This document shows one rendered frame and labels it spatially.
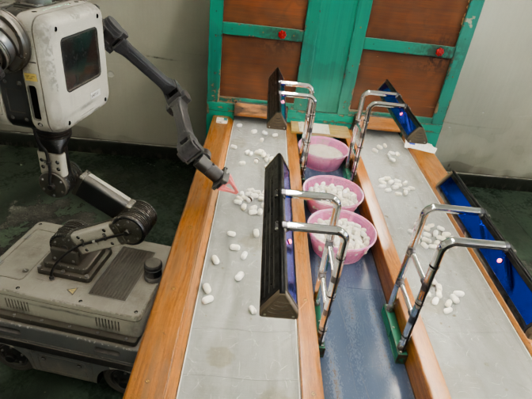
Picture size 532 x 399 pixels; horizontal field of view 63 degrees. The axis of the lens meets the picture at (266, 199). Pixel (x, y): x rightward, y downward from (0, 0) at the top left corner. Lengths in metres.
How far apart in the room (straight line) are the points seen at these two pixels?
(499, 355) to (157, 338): 0.97
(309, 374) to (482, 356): 0.52
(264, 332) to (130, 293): 0.67
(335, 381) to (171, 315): 0.49
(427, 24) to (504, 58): 1.31
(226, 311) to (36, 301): 0.81
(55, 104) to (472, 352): 1.39
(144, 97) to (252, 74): 1.27
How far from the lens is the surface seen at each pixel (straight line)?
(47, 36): 1.36
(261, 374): 1.21
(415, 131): 1.82
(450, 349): 1.43
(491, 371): 1.43
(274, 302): 0.89
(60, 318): 1.88
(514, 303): 1.14
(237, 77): 2.50
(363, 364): 1.37
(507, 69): 3.79
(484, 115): 3.87
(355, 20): 2.45
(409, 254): 1.33
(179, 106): 1.87
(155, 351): 1.22
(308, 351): 1.24
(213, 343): 1.26
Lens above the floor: 1.71
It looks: 32 degrees down
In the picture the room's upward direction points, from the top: 7 degrees clockwise
